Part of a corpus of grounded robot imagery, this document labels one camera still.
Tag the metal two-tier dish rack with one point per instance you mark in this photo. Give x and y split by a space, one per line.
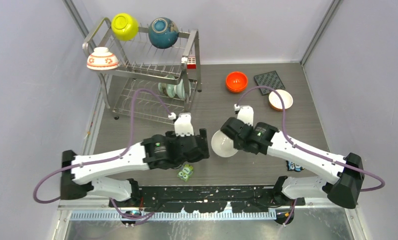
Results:
131 89

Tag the green owl puzzle piece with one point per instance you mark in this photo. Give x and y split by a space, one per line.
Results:
185 172

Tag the yellow bowl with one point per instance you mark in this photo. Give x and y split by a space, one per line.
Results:
124 26

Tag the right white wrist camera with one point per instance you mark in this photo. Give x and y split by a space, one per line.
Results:
244 113

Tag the plain white bowl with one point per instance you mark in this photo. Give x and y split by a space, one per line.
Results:
222 145

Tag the blue owl puzzle piece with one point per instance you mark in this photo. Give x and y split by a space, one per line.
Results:
293 167

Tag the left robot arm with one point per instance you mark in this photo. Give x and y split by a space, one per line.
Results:
85 175

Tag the orange plastic bowl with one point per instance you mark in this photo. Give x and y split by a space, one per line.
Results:
236 91
236 80

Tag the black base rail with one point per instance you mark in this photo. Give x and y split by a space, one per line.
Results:
206 199

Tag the dark grey studded baseplate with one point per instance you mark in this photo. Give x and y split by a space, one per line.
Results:
269 79

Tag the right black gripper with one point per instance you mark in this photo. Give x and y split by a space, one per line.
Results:
236 144

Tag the dark blue ceramic bowl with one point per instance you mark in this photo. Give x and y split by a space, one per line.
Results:
163 33

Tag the red white toy block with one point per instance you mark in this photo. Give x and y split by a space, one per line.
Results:
191 63

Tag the orange bowl white inside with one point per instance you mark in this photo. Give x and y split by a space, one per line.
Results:
275 97

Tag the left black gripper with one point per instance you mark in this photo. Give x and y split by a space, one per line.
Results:
172 136

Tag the white bowl red pattern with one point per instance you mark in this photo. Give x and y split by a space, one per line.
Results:
102 59

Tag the pale green ceramic bowl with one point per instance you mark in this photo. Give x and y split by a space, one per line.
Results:
167 89

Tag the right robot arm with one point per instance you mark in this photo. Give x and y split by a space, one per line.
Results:
339 178

